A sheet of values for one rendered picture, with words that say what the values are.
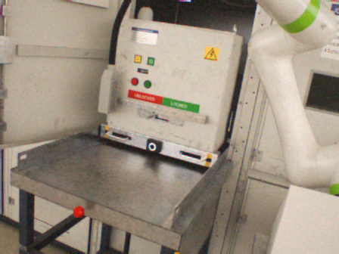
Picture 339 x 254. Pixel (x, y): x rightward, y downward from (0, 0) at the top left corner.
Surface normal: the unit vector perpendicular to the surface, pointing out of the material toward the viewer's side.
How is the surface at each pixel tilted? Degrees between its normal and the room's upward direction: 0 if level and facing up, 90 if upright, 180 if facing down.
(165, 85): 90
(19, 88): 90
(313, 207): 90
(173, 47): 90
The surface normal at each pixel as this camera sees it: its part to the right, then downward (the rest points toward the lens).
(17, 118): 0.78, 0.27
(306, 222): -0.35, 0.19
